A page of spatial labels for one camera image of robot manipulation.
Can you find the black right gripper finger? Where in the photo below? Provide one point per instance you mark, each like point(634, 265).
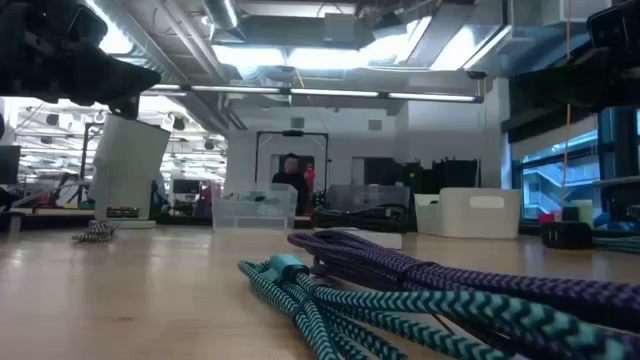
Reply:
point(590, 80)

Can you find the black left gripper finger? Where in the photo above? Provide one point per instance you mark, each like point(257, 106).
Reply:
point(115, 77)
point(125, 107)

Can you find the white product box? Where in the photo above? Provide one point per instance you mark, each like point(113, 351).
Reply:
point(385, 240)

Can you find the clear plastic bin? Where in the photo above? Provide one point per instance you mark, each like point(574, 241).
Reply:
point(255, 215)

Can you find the white plastic bin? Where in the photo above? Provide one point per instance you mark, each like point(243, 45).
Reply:
point(465, 220)

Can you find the grey translucent plastic bin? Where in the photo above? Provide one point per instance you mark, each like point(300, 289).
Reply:
point(367, 195)

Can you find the white angular column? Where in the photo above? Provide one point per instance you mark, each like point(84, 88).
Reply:
point(127, 165)

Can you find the small dark monitor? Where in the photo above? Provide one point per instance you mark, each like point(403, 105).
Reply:
point(186, 186)

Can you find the black monitor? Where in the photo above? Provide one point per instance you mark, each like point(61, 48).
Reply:
point(10, 165)

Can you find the pale green cup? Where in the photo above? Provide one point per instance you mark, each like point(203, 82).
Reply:
point(584, 212)

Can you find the small red box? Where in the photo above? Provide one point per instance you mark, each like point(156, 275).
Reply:
point(546, 218)

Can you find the black charger block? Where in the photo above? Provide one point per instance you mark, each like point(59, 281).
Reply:
point(565, 235)

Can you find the person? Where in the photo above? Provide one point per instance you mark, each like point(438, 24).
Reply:
point(290, 177)

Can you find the long LED light bar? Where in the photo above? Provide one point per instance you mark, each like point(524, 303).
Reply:
point(330, 92)

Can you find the black metal rig frame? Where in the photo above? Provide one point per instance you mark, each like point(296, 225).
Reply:
point(625, 150)

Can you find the distant black stand frame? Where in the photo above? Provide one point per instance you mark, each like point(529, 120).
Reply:
point(292, 133)

